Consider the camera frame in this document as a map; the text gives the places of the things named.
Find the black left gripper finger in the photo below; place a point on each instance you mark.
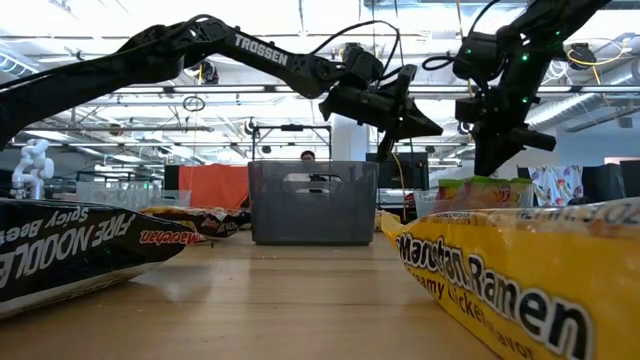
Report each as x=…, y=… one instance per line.
x=400, y=131
x=407, y=100

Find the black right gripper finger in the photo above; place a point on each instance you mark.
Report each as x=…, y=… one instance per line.
x=525, y=140
x=467, y=110

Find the clear plastic bin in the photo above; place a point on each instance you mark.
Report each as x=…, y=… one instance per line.
x=425, y=205
x=125, y=197

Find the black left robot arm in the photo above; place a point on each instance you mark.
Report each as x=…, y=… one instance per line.
x=100, y=70

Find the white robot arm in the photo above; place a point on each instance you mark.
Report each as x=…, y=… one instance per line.
x=32, y=167

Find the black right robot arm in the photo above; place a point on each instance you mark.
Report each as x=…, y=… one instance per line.
x=550, y=25

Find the floral patterned cloth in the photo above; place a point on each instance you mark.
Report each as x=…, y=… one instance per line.
x=555, y=185

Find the person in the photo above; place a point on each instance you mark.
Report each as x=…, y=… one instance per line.
x=308, y=156

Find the long ceiling light bar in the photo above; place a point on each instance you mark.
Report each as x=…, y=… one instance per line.
x=225, y=89

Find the grey translucent plastic bin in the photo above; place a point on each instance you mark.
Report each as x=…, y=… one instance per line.
x=270, y=215

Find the yellow creamy chicken ramen pack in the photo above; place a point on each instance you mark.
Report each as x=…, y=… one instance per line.
x=550, y=280

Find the packets inside bin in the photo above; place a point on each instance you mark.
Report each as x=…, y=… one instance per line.
x=210, y=222

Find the black background cabinet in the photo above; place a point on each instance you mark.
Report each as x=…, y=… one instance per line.
x=171, y=177

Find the black fire noodle pack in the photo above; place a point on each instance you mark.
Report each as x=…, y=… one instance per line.
x=75, y=250

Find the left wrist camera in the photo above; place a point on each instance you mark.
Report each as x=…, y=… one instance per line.
x=362, y=62

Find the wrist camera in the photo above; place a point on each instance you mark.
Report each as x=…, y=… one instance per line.
x=475, y=55
x=362, y=62

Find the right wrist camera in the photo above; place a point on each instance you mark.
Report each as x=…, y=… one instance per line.
x=475, y=55

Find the silver ceiling duct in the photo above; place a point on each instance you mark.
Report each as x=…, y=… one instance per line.
x=575, y=105

